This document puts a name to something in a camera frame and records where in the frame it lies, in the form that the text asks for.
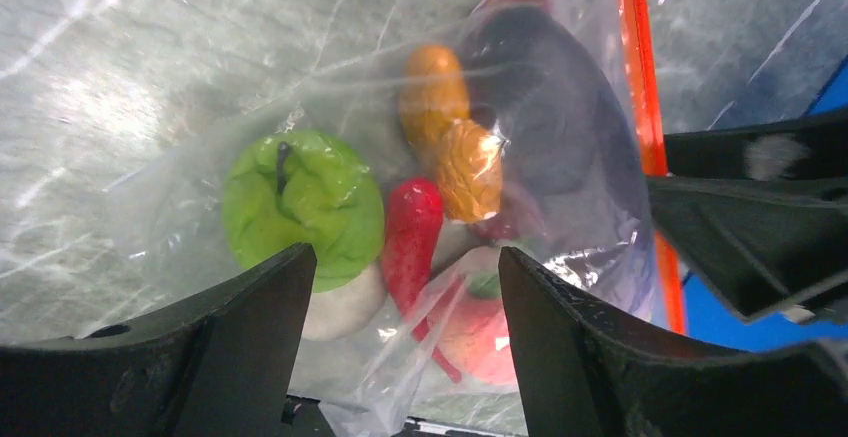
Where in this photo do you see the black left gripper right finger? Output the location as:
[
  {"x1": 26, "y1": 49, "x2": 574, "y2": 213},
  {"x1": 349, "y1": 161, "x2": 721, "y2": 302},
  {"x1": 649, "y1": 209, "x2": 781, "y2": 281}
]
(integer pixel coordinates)
[{"x1": 499, "y1": 247, "x2": 847, "y2": 436}]

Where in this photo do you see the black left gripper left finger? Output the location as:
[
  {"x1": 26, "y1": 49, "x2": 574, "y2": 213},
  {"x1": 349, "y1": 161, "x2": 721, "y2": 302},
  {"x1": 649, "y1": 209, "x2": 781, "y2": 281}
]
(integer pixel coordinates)
[{"x1": 1, "y1": 244, "x2": 316, "y2": 436}]

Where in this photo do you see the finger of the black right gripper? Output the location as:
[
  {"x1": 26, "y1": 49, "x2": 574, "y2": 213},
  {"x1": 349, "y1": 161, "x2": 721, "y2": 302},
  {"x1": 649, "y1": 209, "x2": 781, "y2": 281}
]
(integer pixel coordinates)
[
  {"x1": 664, "y1": 108, "x2": 847, "y2": 179},
  {"x1": 648, "y1": 177, "x2": 847, "y2": 323}
]

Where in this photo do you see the clear zip bag red seal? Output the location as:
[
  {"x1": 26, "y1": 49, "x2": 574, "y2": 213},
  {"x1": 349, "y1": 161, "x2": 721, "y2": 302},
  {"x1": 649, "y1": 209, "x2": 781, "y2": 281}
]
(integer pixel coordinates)
[{"x1": 106, "y1": 0, "x2": 659, "y2": 436}]

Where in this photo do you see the pink fake peach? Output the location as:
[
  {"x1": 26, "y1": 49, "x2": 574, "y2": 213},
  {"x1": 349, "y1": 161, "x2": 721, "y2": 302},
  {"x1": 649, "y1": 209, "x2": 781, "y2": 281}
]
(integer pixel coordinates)
[{"x1": 427, "y1": 272, "x2": 517, "y2": 386}]

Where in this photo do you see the green fake pepper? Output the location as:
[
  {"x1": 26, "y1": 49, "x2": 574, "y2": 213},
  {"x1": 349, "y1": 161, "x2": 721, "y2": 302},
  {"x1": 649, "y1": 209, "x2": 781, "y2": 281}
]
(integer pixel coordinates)
[{"x1": 221, "y1": 130, "x2": 385, "y2": 293}]

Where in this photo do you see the purple fake eggplant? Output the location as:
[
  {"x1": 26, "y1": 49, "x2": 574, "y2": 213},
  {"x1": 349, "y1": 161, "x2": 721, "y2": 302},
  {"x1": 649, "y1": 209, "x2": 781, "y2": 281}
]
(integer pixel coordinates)
[{"x1": 460, "y1": 6, "x2": 646, "y2": 256}]

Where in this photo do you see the red fake chili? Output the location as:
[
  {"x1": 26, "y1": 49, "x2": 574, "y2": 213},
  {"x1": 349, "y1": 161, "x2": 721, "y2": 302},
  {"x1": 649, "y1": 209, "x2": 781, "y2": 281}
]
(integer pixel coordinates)
[{"x1": 380, "y1": 177, "x2": 444, "y2": 343}]

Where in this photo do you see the orange fake carrot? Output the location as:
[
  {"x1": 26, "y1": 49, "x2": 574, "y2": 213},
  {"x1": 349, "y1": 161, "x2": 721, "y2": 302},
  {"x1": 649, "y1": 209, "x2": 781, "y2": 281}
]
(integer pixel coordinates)
[{"x1": 398, "y1": 44, "x2": 470, "y2": 154}]

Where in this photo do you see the blue plastic bin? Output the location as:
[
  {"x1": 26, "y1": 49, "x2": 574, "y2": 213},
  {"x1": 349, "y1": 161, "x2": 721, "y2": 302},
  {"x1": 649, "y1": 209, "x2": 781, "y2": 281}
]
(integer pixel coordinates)
[{"x1": 682, "y1": 56, "x2": 848, "y2": 354}]

